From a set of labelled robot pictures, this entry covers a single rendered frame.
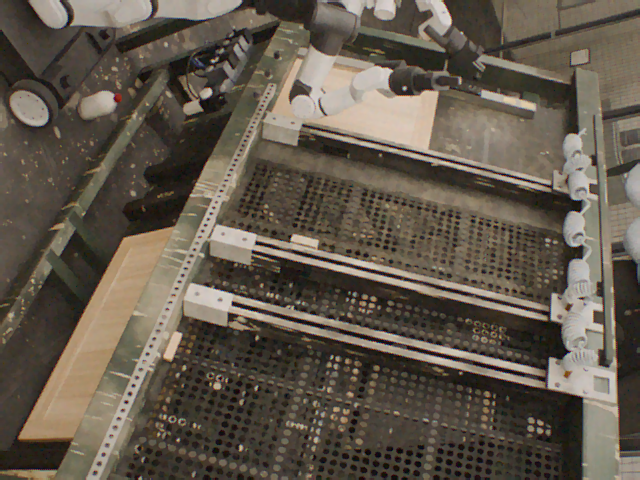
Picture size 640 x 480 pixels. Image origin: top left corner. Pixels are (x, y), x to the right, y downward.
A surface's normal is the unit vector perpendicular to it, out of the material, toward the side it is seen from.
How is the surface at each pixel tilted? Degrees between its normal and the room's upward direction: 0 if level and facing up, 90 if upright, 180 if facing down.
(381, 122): 58
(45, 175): 0
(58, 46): 0
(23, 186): 0
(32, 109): 90
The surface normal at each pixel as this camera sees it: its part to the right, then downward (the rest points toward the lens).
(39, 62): 0.87, -0.16
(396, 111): 0.11, -0.68
